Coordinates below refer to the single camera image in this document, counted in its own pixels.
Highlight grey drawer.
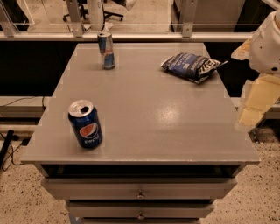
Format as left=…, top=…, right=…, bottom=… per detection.
left=66, top=201, right=214, bottom=219
left=41, top=178, right=237, bottom=200

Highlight lower drawer knob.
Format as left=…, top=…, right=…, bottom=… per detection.
left=137, top=213, right=145, bottom=220

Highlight blue pepsi can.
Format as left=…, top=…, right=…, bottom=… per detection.
left=68, top=100, right=102, bottom=149

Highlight red bull can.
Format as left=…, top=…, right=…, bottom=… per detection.
left=97, top=31, right=115, bottom=70

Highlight grey drawer cabinet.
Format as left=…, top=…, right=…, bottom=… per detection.
left=22, top=43, right=259, bottom=224

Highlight black office chair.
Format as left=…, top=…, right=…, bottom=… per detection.
left=62, top=0, right=123, bottom=25

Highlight black floor cables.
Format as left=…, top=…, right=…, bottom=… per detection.
left=0, top=129, right=31, bottom=172

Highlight drawer knob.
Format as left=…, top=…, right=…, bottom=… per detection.
left=137, top=213, right=145, bottom=220
left=136, top=191, right=145, bottom=200

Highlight metal railing frame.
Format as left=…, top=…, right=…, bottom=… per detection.
left=0, top=0, right=280, bottom=44

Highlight upper drawer knob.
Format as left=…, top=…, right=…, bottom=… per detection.
left=136, top=191, right=145, bottom=200

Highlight blue chip bag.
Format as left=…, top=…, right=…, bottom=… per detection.
left=161, top=52, right=227, bottom=84

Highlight lower grey drawer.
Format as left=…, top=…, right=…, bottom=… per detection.
left=66, top=201, right=214, bottom=219

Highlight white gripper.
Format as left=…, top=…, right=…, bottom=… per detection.
left=231, top=9, right=280, bottom=131

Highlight upper grey drawer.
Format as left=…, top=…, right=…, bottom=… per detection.
left=41, top=178, right=237, bottom=200

